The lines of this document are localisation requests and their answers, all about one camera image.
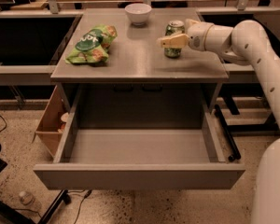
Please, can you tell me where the black floor cable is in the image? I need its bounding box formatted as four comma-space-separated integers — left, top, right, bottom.
72, 189, 93, 224

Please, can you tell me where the green chip bag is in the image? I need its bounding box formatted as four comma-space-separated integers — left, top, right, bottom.
65, 24, 118, 64

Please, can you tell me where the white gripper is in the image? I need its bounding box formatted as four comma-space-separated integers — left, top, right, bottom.
157, 19, 213, 51

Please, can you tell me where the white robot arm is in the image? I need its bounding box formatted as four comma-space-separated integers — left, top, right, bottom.
157, 19, 280, 224

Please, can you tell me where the green soda can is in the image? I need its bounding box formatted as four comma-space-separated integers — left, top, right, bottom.
163, 20, 186, 60

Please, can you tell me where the wooden side box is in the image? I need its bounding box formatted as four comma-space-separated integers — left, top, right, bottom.
35, 87, 66, 157

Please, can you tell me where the open grey top drawer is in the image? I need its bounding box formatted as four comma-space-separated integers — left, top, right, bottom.
34, 113, 245, 190

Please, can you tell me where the white bowl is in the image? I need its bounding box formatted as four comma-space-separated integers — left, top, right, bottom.
125, 3, 152, 25

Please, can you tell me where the grey cabinet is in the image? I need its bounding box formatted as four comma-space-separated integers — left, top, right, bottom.
50, 7, 231, 129

